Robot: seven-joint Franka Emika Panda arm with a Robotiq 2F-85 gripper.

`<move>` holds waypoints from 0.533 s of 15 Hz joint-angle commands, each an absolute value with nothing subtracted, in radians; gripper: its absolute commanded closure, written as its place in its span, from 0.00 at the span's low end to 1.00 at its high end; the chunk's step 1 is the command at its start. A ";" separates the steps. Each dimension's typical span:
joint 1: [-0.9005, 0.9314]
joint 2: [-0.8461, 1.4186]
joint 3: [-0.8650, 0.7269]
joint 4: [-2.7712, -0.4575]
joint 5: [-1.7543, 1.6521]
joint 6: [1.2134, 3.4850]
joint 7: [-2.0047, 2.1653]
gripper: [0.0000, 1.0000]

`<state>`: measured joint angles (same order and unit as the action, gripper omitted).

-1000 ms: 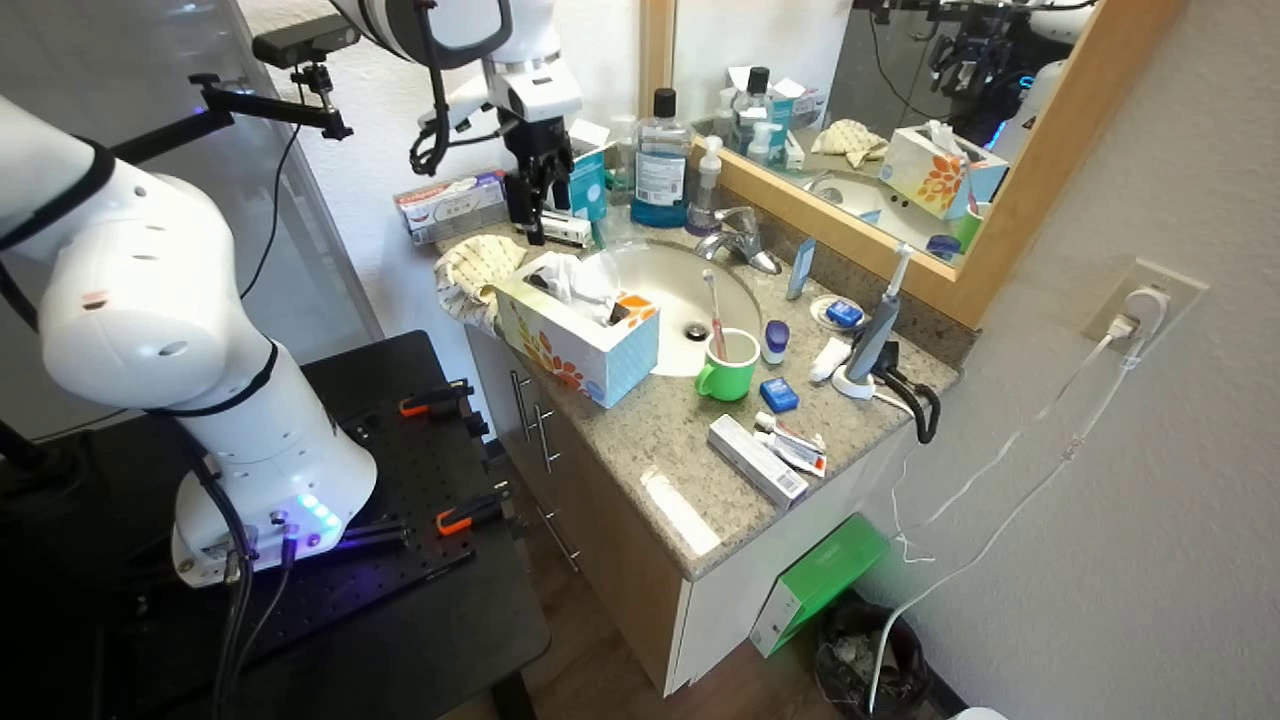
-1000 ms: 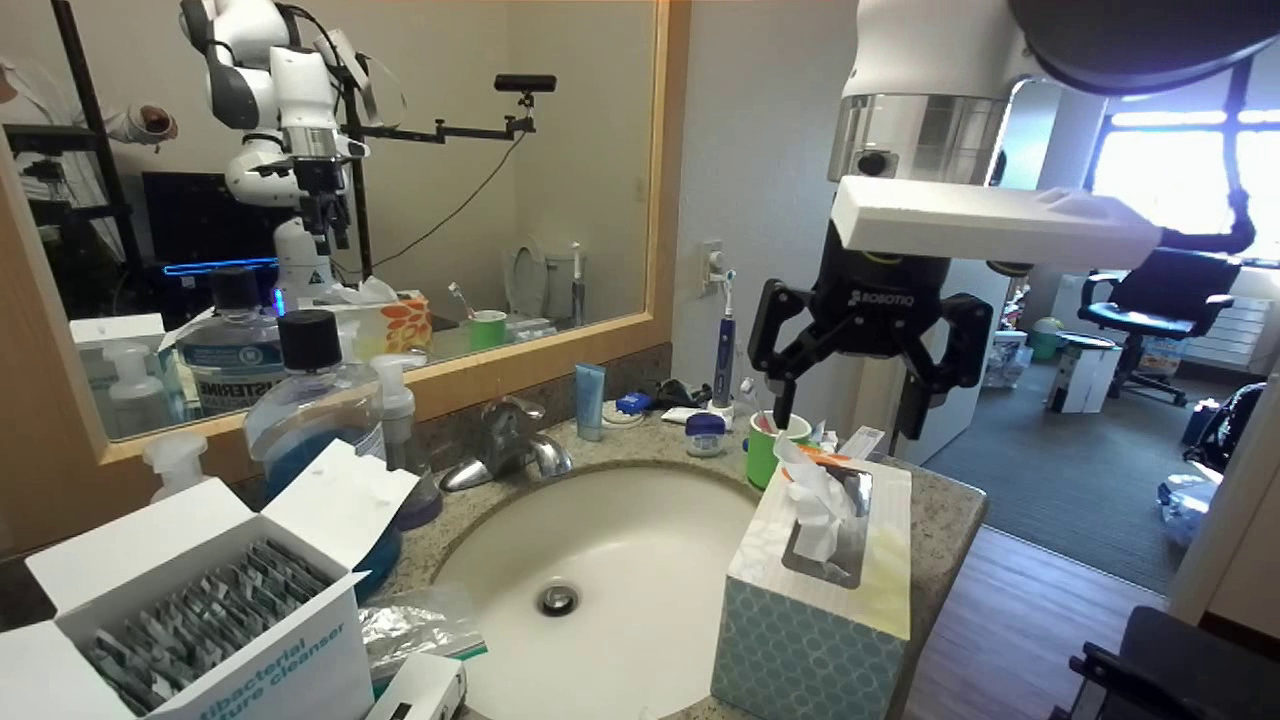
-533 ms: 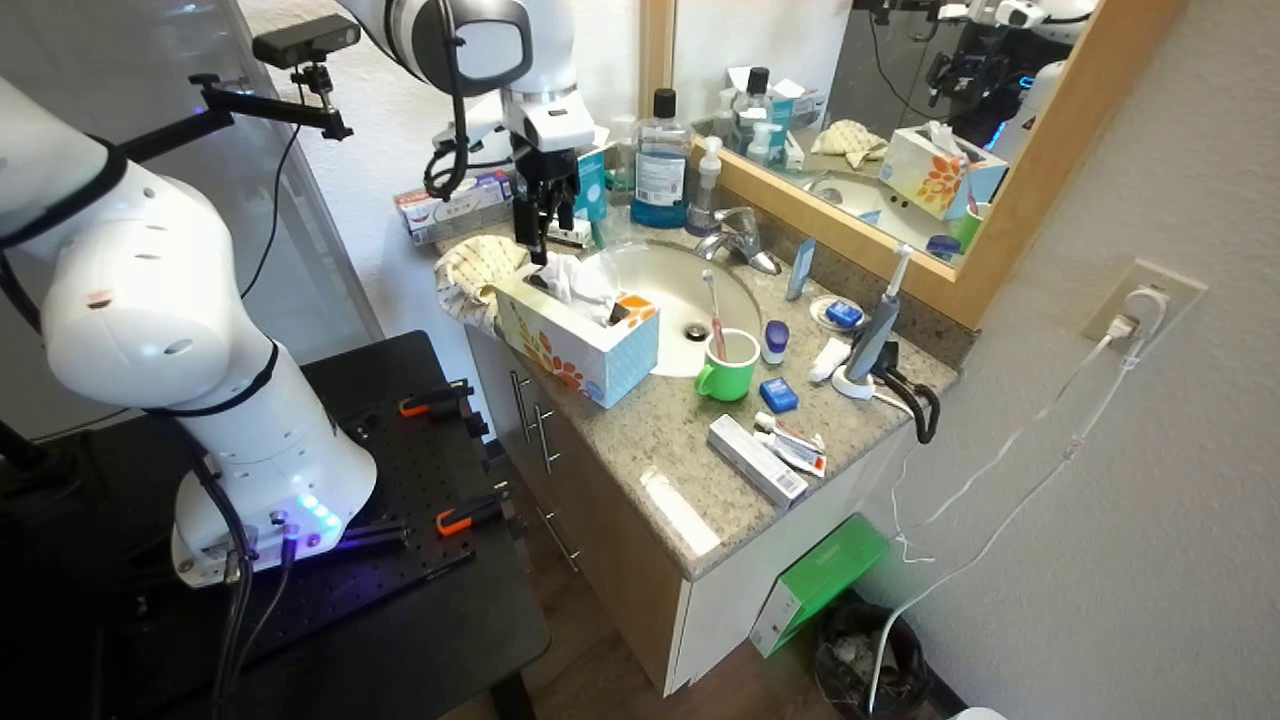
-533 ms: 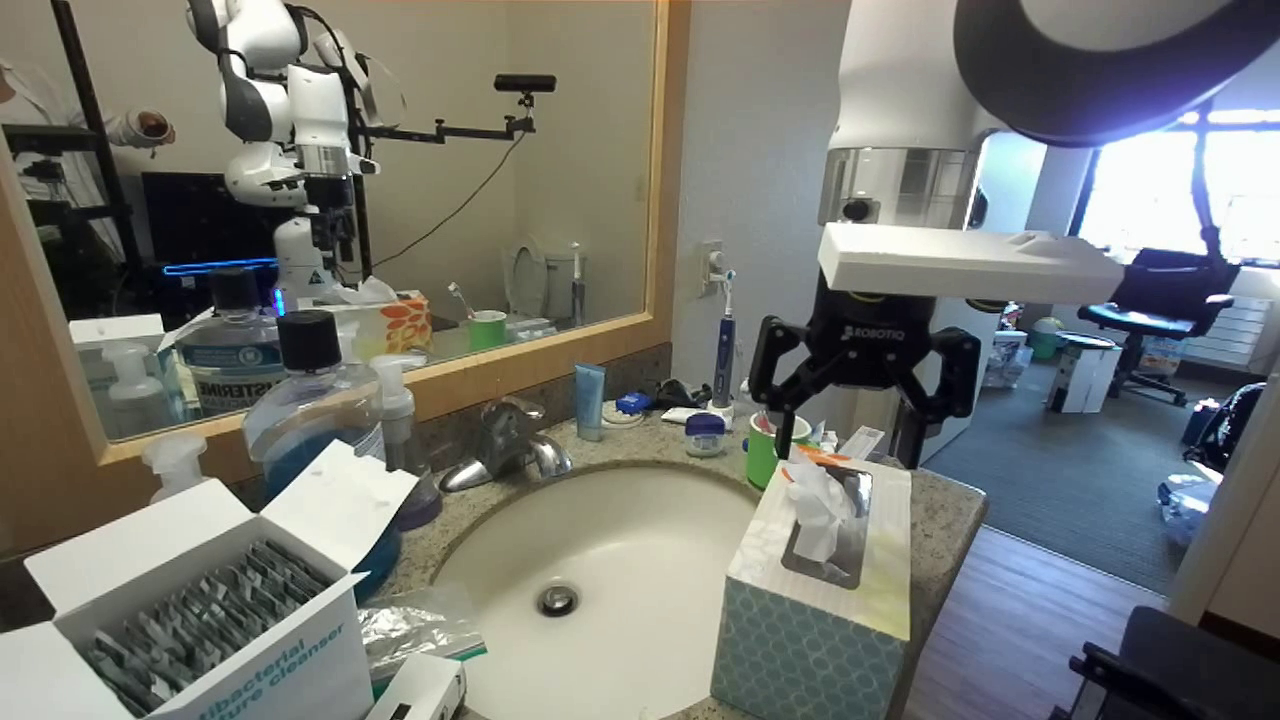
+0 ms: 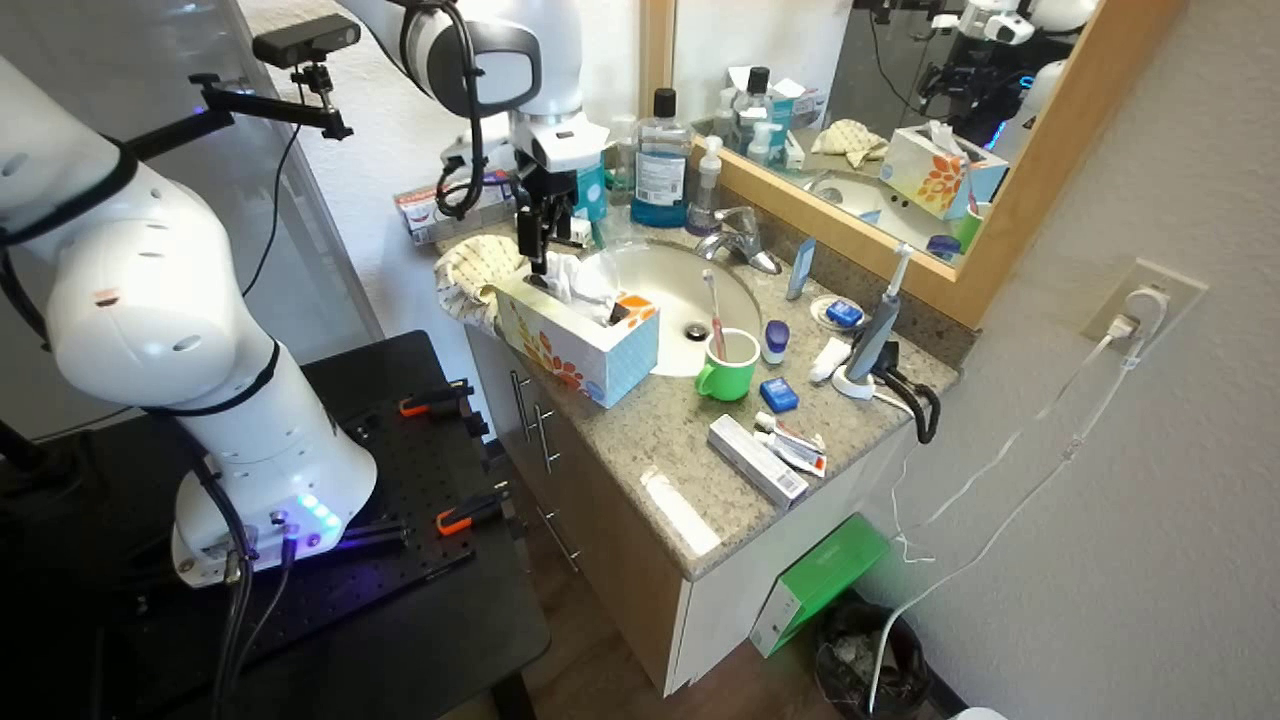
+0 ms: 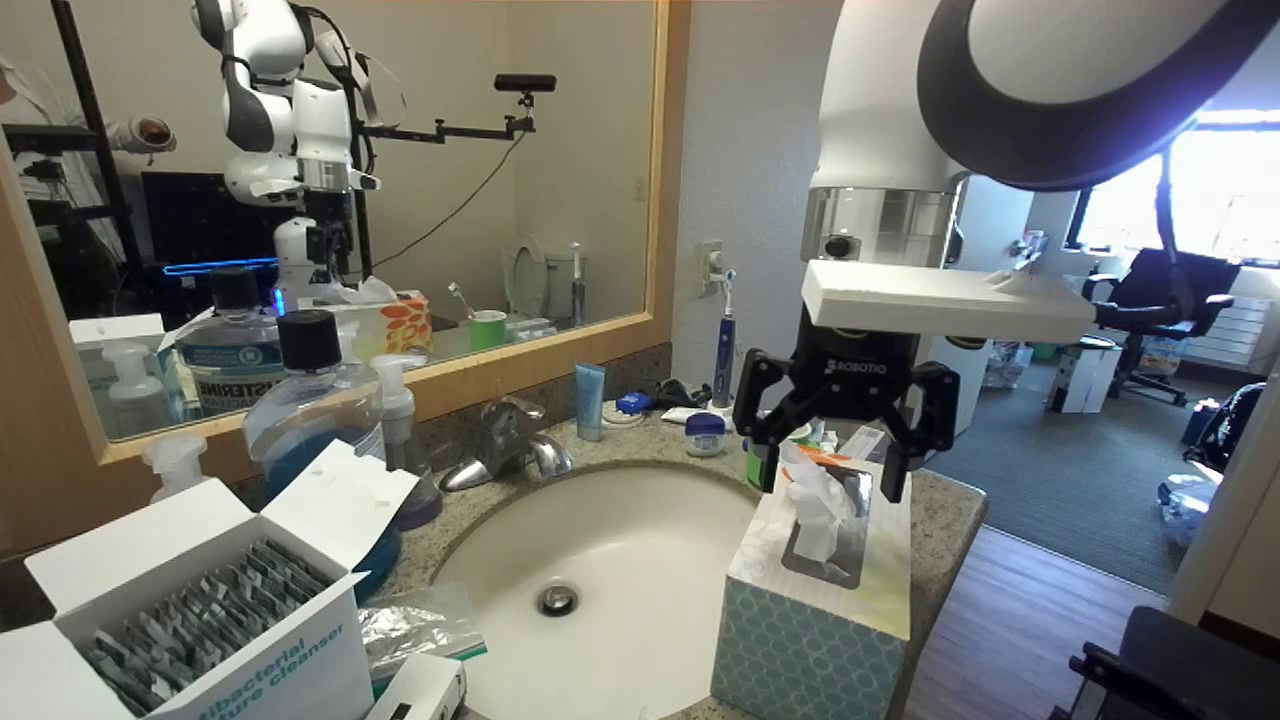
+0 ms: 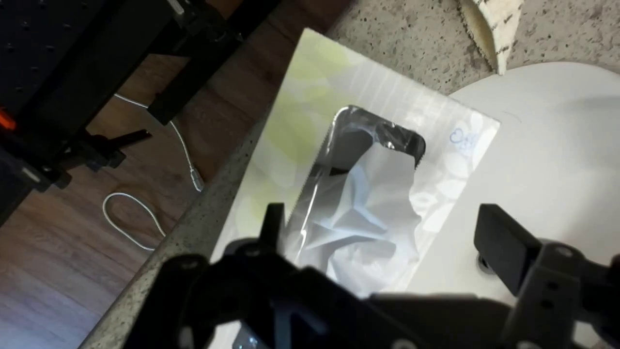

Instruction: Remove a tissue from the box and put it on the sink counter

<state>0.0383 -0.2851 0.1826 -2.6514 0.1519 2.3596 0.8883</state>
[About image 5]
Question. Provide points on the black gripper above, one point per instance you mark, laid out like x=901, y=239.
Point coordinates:
x=544, y=174

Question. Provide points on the white cloth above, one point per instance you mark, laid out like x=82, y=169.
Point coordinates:
x=587, y=282

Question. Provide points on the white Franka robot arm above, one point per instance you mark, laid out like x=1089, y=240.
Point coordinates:
x=146, y=293

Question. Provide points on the flat white box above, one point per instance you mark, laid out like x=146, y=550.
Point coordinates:
x=581, y=234

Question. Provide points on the patterned tissue box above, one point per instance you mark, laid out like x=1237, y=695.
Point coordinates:
x=587, y=363

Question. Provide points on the white sink basin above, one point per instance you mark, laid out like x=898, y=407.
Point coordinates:
x=667, y=284

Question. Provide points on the white toothpaste box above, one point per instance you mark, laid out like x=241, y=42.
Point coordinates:
x=755, y=463

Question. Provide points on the green cardboard box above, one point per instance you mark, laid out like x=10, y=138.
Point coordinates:
x=827, y=575

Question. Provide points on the pale rubber glove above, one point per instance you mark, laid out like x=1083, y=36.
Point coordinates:
x=473, y=273

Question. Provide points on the teal bottle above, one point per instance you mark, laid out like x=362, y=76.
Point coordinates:
x=592, y=194

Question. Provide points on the blue mouthwash bottle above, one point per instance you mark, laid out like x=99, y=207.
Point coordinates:
x=663, y=165

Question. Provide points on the small white soap bottle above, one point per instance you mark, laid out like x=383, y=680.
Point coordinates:
x=707, y=194

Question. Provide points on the orange clamp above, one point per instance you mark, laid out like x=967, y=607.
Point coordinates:
x=428, y=400
x=464, y=517

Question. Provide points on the toothbrush in mug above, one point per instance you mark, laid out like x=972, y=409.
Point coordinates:
x=714, y=314

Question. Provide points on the chrome faucet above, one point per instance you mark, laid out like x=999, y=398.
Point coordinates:
x=734, y=240

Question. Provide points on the green mug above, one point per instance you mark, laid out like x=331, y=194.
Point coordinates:
x=728, y=372

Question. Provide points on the blue white round case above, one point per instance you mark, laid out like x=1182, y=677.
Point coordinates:
x=772, y=340

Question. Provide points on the blue razor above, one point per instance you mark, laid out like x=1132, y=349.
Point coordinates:
x=803, y=267

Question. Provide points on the blue floss container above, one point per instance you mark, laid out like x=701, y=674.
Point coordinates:
x=844, y=314
x=779, y=394

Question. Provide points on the white flat bar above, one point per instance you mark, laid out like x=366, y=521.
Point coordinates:
x=682, y=513

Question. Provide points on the small white tube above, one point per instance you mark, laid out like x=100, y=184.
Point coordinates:
x=831, y=357

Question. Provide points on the wooden vanity cabinet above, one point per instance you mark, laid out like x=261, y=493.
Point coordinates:
x=625, y=561

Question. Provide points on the toothpaste tube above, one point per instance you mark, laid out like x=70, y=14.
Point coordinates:
x=798, y=444

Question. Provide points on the electric toothbrush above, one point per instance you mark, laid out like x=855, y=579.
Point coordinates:
x=873, y=333

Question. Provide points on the black robot table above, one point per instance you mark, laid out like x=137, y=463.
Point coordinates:
x=403, y=615

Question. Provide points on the wood framed mirror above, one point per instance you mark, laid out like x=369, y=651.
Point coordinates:
x=1023, y=184

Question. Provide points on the black trash can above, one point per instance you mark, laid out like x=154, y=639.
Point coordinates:
x=866, y=663

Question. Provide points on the white plug adapter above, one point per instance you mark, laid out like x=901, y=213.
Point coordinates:
x=1132, y=317

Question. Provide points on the black camera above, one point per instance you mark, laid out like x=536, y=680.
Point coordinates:
x=306, y=36

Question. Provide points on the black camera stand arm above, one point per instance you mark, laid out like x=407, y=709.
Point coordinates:
x=253, y=107

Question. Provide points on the white wall outlet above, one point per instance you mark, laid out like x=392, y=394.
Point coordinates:
x=1172, y=284

